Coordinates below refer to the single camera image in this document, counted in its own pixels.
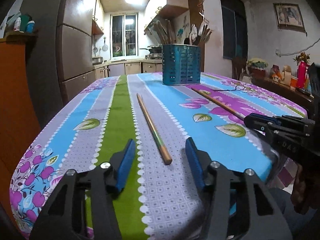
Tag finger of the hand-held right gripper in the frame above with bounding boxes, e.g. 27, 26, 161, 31
249, 114, 282, 124
244, 116, 268, 133

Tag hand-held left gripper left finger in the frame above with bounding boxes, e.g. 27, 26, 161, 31
30, 139, 137, 240

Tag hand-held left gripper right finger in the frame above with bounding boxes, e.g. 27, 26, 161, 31
185, 137, 293, 240

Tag wooden chopstick green band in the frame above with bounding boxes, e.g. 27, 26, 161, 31
136, 93, 173, 165

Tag blue perforated utensil holder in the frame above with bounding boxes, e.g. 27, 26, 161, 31
162, 43, 202, 86

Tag bundle of wooden chopsticks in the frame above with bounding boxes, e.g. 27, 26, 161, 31
151, 20, 213, 46

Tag person's right hand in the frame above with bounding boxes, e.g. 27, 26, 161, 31
291, 162, 320, 214

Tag dark wooden sideboard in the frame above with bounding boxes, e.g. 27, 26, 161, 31
251, 76, 314, 105

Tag floral striped tablecloth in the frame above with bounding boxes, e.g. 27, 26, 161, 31
9, 72, 308, 240

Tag glass jar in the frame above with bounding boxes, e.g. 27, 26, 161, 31
270, 64, 281, 81

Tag beige carton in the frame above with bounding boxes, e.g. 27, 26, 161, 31
282, 65, 292, 85

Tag potted yellow flowers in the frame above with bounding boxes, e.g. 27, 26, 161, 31
247, 58, 268, 78

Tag red thermos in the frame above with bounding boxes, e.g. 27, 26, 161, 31
297, 61, 310, 88

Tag wooden chair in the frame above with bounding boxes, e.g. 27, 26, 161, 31
232, 57, 248, 80

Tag person's leg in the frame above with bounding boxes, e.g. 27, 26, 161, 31
269, 187, 309, 233

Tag dried flower bunch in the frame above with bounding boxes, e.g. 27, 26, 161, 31
294, 51, 311, 64

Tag lower kitchen cabinets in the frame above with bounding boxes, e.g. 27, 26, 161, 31
94, 61, 163, 80

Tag dark curtained window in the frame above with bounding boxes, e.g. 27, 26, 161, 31
219, 0, 248, 60

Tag hanging plastic bag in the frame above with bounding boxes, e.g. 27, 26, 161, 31
199, 20, 210, 34

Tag frying pan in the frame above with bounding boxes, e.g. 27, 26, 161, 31
139, 45, 163, 53

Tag brown refrigerator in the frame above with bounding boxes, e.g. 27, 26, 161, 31
55, 0, 97, 102

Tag kitchen window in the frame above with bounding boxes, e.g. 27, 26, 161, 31
110, 14, 139, 61

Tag wooden side cabinet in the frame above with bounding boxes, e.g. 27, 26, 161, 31
0, 32, 42, 170

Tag range hood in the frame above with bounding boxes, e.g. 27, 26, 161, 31
144, 20, 163, 37

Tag green cup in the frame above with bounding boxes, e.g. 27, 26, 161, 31
20, 15, 31, 32

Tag wall cable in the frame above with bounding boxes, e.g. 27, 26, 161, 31
276, 39, 320, 57

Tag framed wall picture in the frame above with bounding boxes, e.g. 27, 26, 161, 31
273, 3, 305, 29

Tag wall cabinet above hood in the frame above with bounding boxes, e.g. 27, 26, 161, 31
150, 0, 190, 22

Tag wall cabinet beside refrigerator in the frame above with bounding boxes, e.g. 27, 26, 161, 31
91, 0, 105, 35

